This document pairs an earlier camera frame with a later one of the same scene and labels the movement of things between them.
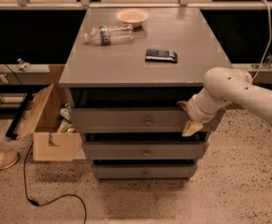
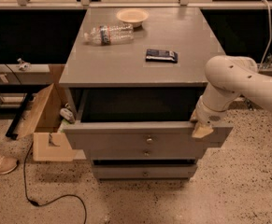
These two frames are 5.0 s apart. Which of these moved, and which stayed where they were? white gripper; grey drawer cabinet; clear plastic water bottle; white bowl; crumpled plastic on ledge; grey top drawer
Moved: white gripper; grey top drawer
Stayed: white bowl; grey drawer cabinet; crumpled plastic on ledge; clear plastic water bottle
